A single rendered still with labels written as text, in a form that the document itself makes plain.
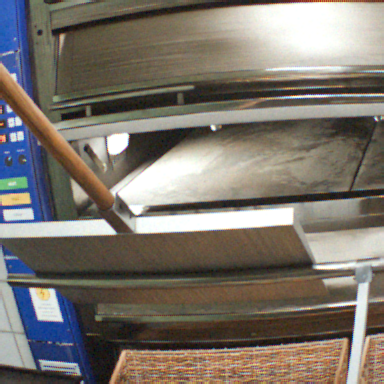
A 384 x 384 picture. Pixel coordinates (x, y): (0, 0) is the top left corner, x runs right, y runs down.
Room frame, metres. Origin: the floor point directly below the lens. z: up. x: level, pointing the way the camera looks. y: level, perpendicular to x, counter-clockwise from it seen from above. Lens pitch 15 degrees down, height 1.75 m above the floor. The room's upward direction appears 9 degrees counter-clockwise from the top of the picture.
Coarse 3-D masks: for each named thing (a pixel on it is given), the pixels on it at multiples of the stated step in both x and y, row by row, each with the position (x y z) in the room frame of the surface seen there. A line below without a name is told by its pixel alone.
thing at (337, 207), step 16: (336, 192) 1.96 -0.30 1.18; (352, 192) 1.94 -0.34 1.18; (368, 192) 1.91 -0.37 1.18; (144, 208) 2.09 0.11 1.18; (160, 208) 2.07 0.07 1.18; (176, 208) 2.05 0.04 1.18; (192, 208) 2.03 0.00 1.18; (208, 208) 2.01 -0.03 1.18; (224, 208) 1.99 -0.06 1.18; (240, 208) 1.98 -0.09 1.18; (256, 208) 1.97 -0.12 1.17; (272, 208) 1.96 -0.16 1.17; (304, 208) 1.93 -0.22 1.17; (320, 208) 1.92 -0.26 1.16; (336, 208) 1.91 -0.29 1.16; (352, 208) 1.90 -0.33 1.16; (368, 208) 1.88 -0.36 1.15
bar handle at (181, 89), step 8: (152, 88) 1.93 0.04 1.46; (160, 88) 1.92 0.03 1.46; (168, 88) 1.91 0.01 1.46; (176, 88) 1.90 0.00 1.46; (184, 88) 1.90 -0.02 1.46; (192, 88) 1.89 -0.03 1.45; (104, 96) 1.96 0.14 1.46; (112, 96) 1.95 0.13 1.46; (120, 96) 1.94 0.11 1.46; (128, 96) 1.94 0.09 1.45; (136, 96) 1.93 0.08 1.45; (144, 96) 1.93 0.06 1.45; (184, 96) 1.90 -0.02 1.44; (56, 104) 2.00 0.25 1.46; (64, 104) 1.99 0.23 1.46; (72, 104) 1.98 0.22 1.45; (80, 104) 1.97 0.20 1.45; (88, 104) 1.97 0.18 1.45; (88, 112) 1.96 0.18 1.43
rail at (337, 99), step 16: (304, 96) 1.78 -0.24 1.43; (320, 96) 1.76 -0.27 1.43; (336, 96) 1.75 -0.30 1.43; (352, 96) 1.74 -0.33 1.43; (368, 96) 1.73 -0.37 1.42; (128, 112) 1.89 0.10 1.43; (144, 112) 1.88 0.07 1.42; (160, 112) 1.87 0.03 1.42; (176, 112) 1.86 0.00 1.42; (192, 112) 1.85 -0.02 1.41; (64, 128) 1.94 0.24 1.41
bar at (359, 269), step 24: (312, 264) 1.56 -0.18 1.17; (336, 264) 1.54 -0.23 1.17; (360, 264) 1.52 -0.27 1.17; (48, 288) 1.73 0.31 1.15; (72, 288) 1.71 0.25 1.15; (96, 288) 1.69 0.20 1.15; (120, 288) 1.67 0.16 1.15; (144, 288) 1.66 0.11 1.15; (168, 288) 1.64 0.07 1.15; (192, 288) 1.63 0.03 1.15; (360, 288) 1.50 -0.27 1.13; (360, 312) 1.47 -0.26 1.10; (360, 336) 1.43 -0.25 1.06; (360, 360) 1.41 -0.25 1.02
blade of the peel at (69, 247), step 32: (0, 224) 1.64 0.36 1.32; (32, 224) 1.61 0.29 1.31; (64, 224) 1.59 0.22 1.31; (96, 224) 1.56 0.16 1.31; (160, 224) 1.52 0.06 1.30; (192, 224) 1.50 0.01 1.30; (224, 224) 1.49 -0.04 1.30; (256, 224) 1.47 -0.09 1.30; (288, 224) 1.45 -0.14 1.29; (32, 256) 1.68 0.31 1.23; (64, 256) 1.65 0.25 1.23; (96, 256) 1.63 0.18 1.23; (128, 256) 1.61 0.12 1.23; (160, 256) 1.60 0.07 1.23; (192, 256) 1.58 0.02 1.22; (224, 256) 1.57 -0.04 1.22; (256, 256) 1.56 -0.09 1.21; (288, 256) 1.55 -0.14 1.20; (224, 288) 1.70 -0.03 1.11; (256, 288) 1.69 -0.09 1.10; (288, 288) 1.68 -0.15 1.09; (320, 288) 1.67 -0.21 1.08
